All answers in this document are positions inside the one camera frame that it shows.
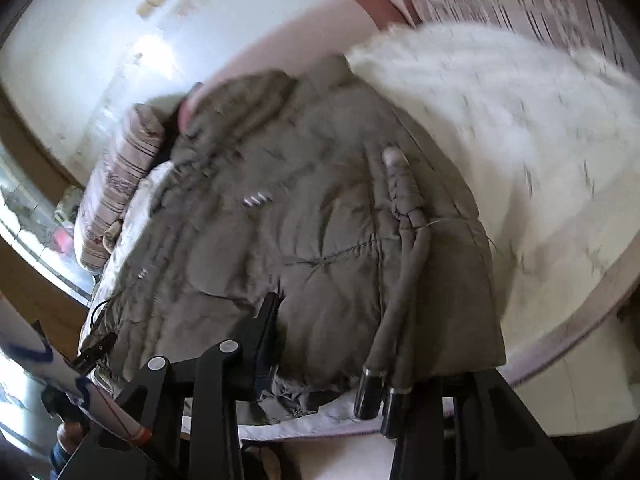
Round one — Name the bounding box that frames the person's left hand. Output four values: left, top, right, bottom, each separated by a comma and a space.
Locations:
55, 422, 87, 461

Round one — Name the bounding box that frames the striped floral pillow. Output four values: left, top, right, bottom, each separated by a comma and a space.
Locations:
74, 102, 167, 275

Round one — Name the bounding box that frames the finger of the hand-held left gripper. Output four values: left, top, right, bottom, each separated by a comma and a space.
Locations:
75, 334, 117, 372

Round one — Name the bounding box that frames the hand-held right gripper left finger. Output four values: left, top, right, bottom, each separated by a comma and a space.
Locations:
55, 292, 281, 480

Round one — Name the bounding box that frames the white leaf print bed sheet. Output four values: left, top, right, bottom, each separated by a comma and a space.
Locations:
90, 22, 640, 441

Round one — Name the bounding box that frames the window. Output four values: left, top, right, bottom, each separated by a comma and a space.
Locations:
0, 145, 97, 307

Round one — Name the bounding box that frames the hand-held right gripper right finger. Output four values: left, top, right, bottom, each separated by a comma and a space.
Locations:
390, 369, 576, 480

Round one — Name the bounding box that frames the grey puffer jacket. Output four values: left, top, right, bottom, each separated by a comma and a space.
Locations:
80, 55, 507, 436

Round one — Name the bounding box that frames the black cable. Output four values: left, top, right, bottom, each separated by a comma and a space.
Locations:
88, 299, 113, 335

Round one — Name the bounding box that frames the reddish pink cloth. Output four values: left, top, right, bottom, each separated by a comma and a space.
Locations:
345, 0, 418, 32

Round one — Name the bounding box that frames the wooden window frame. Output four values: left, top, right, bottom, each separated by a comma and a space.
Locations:
0, 90, 93, 358

